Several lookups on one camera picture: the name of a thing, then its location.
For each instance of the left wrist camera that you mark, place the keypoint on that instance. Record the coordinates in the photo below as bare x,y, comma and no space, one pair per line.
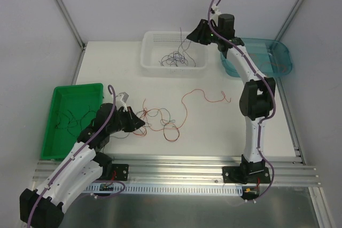
122,98

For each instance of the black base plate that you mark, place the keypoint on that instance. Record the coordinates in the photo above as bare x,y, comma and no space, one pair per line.
119,172
234,174

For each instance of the aluminium mounting rail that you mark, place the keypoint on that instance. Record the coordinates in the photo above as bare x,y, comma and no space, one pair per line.
207,170

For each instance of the white perforated basket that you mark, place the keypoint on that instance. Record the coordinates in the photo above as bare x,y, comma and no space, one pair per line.
171,54

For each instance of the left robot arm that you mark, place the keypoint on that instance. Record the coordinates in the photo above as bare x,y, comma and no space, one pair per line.
46,205

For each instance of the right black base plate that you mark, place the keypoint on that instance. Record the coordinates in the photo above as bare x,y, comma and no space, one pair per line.
234,174

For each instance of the green plastic tray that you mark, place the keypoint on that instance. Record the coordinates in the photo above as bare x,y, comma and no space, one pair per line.
72,108

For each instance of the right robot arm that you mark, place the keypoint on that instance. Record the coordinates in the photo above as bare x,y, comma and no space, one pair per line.
257,101

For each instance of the right aluminium frame post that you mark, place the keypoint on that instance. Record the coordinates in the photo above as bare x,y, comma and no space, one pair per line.
289,19

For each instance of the left aluminium frame post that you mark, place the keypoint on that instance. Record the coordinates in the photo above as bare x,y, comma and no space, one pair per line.
69,22

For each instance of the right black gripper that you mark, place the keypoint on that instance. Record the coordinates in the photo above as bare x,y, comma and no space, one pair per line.
202,33

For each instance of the white slotted cable duct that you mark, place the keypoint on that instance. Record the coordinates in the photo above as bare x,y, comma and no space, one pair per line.
167,189

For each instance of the teal transparent container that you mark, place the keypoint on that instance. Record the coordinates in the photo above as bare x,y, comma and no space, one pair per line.
271,57

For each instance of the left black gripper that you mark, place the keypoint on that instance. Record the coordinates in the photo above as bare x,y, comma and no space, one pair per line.
129,121

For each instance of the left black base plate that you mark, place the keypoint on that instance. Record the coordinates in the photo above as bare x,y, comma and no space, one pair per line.
119,172

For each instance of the aluminium frame post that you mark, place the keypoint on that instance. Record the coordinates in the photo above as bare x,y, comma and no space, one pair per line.
69,22
289,19

